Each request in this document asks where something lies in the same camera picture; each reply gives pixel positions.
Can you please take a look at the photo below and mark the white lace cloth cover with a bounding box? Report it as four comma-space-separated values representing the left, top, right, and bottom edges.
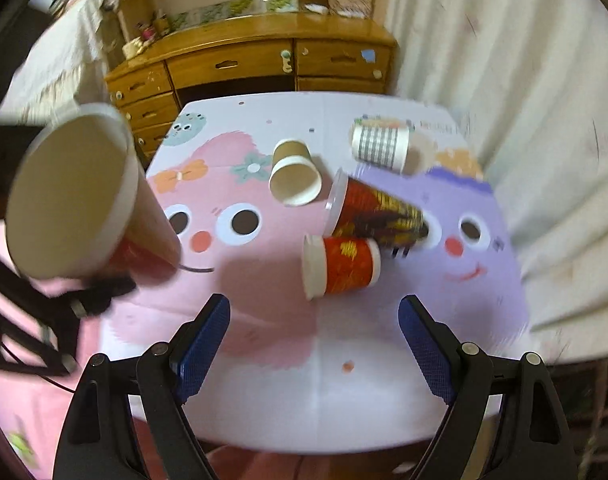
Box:
0, 0, 125, 126

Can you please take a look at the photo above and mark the grey checked paper cup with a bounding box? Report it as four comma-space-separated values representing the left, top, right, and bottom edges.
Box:
351, 120, 410, 174

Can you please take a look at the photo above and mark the pink fluffy blanket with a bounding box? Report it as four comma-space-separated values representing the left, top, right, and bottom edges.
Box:
0, 220, 104, 479

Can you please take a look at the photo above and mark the tall red paper cup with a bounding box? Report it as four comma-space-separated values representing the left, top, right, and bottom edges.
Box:
5, 103, 181, 285

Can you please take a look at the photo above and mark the cartoon monster tablecloth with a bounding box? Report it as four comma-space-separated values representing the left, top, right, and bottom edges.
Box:
100, 92, 528, 453

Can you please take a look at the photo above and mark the wooden desk with drawers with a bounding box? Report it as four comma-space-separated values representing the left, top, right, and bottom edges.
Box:
105, 13, 397, 162

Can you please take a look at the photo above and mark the brown paper cup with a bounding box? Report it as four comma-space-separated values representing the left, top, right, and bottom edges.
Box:
269, 139, 322, 207

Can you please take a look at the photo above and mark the white floral curtain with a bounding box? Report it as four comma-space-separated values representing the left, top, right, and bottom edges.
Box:
373, 0, 608, 361

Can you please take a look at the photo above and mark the small red paper cup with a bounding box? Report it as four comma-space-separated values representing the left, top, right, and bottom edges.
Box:
302, 235, 381, 300

